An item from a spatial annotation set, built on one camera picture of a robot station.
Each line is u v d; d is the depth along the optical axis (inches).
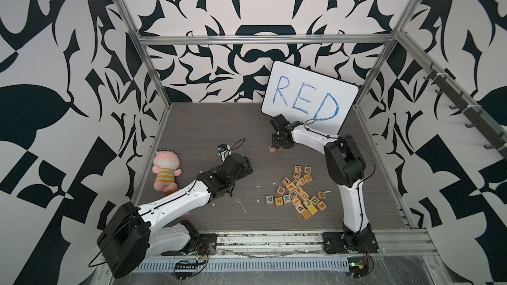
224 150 29.1
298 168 36.0
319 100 36.5
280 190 33.4
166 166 34.4
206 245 29.0
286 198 32.6
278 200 32.6
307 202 32.1
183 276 27.0
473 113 22.5
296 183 34.3
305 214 31.2
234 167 24.2
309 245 29.6
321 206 31.9
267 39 36.0
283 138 29.1
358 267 28.1
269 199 32.6
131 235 15.7
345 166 21.9
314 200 32.6
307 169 35.9
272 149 38.9
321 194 32.9
